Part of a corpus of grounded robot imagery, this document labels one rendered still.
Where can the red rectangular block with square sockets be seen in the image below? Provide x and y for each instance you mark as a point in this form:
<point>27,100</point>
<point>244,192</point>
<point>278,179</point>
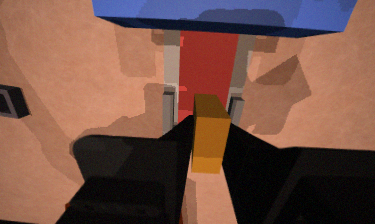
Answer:
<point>206,66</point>

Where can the orange rectangular block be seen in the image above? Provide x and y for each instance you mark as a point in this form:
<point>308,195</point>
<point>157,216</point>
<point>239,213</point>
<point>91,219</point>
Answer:
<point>211,128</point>

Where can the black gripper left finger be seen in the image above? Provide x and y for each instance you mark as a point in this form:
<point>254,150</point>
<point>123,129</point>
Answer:
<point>165,159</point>

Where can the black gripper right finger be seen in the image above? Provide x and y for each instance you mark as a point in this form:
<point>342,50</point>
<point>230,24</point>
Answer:
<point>261,177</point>

